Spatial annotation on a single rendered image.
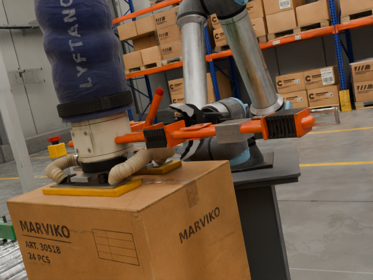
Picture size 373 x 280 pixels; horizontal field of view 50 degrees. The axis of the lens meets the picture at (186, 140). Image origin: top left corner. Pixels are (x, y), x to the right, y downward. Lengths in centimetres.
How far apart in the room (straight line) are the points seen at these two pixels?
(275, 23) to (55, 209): 761
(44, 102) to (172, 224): 1169
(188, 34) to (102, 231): 79
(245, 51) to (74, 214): 89
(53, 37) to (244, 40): 72
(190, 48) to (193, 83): 13
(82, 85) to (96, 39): 13
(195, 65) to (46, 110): 1125
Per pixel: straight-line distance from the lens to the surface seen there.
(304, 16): 831
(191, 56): 147
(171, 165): 123
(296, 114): 84
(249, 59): 161
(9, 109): 477
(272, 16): 853
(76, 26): 117
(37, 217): 128
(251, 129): 91
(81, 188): 120
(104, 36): 119
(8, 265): 208
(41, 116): 1246
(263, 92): 169
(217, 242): 118
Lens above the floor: 121
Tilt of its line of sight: 9 degrees down
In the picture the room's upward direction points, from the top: 12 degrees counter-clockwise
